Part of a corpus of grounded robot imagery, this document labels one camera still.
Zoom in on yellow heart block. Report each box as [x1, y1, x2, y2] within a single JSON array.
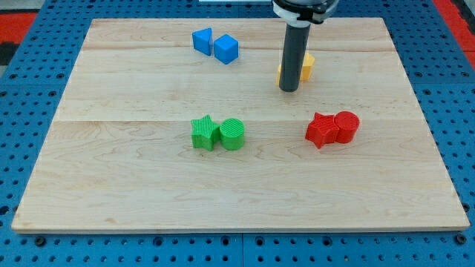
[[275, 65, 281, 86]]

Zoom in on yellow hexagon block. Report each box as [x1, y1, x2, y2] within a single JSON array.
[[300, 53, 315, 81]]

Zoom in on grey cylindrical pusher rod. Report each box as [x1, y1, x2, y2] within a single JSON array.
[[279, 24, 310, 93]]

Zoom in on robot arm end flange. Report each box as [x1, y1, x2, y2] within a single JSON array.
[[272, 0, 339, 27]]

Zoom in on green cylinder block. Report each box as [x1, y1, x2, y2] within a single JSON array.
[[220, 118, 245, 151]]

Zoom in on green star block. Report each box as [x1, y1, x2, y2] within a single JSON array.
[[191, 114, 220, 151]]

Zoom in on light wooden board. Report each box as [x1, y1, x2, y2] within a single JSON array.
[[11, 18, 470, 234]]

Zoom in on red star block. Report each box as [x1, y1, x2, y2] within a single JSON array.
[[305, 113, 339, 149]]

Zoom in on blue cube block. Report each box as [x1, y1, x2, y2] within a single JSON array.
[[214, 34, 239, 65]]

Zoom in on blue triangle block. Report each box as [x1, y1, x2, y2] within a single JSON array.
[[191, 27, 213, 56]]

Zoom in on red cylinder block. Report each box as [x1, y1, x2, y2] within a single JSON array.
[[334, 111, 360, 143]]

